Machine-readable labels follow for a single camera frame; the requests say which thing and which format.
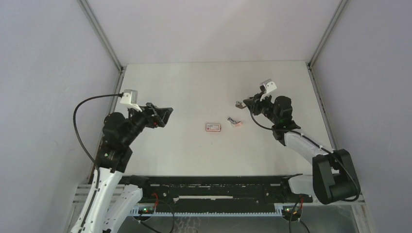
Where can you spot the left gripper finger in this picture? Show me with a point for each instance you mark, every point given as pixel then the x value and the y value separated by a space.
pixel 163 116
pixel 151 106

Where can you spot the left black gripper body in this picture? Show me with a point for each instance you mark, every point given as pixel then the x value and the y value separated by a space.
pixel 152 121

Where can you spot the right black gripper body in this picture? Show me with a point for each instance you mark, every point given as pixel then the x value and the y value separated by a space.
pixel 264 107

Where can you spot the pink white stapler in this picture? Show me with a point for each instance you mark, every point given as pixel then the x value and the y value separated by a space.
pixel 234 123

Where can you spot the red white staple box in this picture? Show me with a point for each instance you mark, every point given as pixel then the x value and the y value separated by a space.
pixel 213 127

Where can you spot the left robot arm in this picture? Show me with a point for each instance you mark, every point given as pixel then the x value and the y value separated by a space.
pixel 98 214

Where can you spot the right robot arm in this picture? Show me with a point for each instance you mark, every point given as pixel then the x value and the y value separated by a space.
pixel 333 175

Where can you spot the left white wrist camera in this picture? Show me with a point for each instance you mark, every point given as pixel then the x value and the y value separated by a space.
pixel 129 99

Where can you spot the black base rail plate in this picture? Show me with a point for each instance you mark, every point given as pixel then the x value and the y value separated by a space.
pixel 214 196

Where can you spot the left aluminium frame post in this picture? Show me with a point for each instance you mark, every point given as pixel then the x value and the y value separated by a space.
pixel 99 31

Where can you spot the aluminium frame post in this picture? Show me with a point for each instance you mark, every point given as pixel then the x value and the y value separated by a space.
pixel 327 33
pixel 99 31

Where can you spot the right aluminium frame post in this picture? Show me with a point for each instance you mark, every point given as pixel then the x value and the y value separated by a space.
pixel 327 33

